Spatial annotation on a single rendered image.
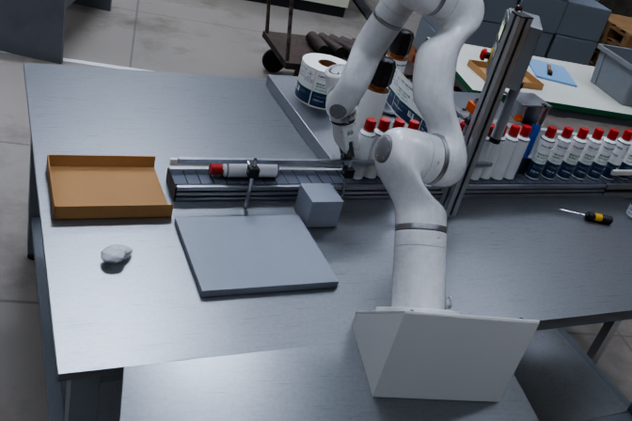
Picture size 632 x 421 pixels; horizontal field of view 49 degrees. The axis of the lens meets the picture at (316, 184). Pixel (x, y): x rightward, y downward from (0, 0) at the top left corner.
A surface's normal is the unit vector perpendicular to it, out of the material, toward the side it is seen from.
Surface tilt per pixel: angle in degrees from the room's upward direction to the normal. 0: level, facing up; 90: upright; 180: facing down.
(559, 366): 0
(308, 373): 0
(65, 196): 0
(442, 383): 90
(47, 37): 90
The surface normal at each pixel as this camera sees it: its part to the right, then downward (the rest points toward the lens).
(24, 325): 0.23, -0.84
